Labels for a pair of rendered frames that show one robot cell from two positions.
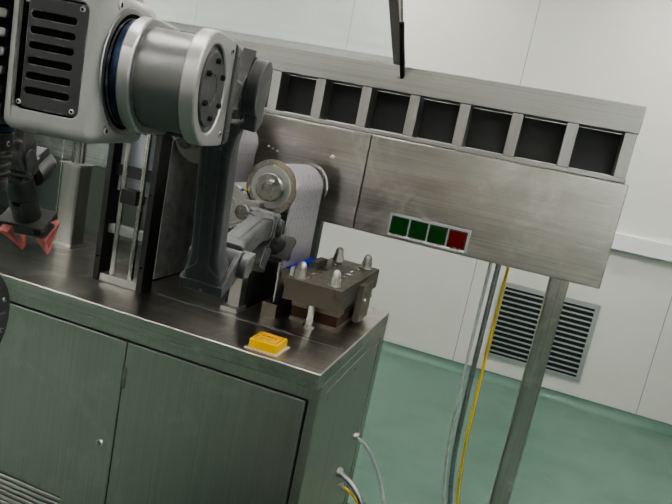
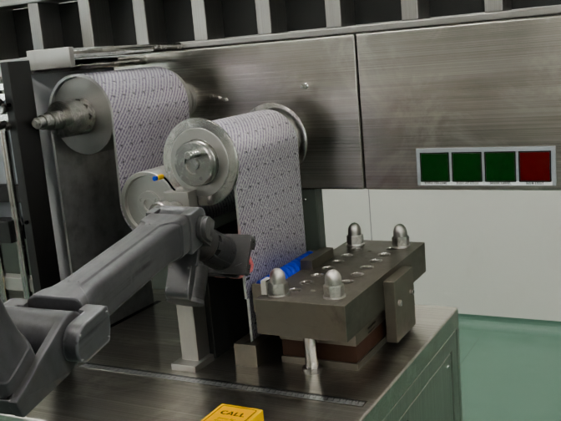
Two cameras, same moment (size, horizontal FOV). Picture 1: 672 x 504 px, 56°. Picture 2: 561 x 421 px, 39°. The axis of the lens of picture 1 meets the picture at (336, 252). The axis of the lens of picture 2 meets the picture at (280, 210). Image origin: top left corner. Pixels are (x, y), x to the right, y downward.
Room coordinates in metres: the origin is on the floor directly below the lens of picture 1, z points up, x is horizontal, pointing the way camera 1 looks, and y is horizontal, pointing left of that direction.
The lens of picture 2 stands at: (0.43, -0.20, 1.42)
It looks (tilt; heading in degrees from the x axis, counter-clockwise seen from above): 11 degrees down; 12
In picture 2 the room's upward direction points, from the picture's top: 5 degrees counter-clockwise
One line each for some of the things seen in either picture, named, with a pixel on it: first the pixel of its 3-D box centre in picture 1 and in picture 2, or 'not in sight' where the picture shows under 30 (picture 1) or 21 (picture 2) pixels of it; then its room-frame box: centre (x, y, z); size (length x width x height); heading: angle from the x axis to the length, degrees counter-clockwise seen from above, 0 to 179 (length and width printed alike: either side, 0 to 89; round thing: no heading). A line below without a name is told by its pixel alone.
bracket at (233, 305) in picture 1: (241, 256); (183, 281); (1.67, 0.25, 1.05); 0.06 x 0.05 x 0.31; 164
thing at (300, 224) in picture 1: (298, 239); (273, 230); (1.80, 0.11, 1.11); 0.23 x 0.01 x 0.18; 164
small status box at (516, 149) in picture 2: (427, 232); (483, 166); (1.90, -0.26, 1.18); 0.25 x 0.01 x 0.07; 74
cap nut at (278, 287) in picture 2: (301, 269); (277, 281); (1.66, 0.08, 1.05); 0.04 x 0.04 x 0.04
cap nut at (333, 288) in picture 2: (335, 277); (333, 282); (1.64, -0.01, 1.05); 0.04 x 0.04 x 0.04
